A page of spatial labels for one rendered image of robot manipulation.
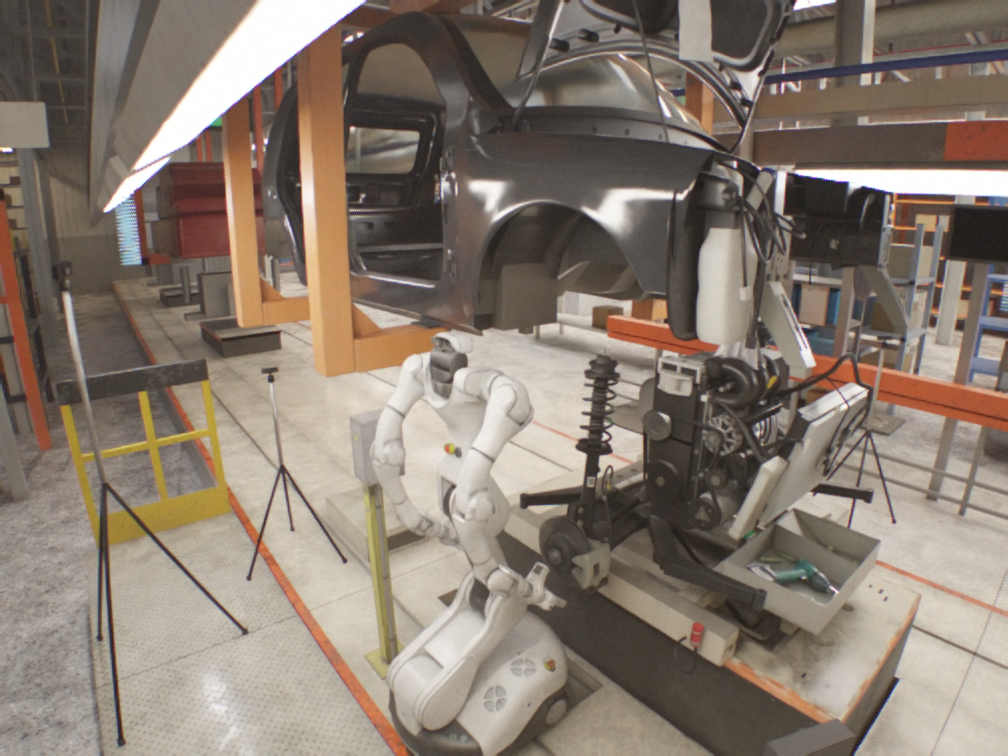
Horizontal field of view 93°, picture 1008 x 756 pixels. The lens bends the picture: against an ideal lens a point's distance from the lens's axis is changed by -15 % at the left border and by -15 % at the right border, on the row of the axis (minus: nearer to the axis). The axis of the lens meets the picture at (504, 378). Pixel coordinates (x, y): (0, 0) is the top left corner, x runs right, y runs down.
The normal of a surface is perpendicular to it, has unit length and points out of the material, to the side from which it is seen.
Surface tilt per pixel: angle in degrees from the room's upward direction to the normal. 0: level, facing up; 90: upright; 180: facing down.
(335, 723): 0
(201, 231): 90
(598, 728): 0
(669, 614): 90
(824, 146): 90
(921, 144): 90
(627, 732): 0
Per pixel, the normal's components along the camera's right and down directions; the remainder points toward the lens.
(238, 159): 0.62, 0.22
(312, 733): 0.00, -0.96
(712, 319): -0.76, 0.34
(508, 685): -0.48, -0.65
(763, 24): 0.48, 0.64
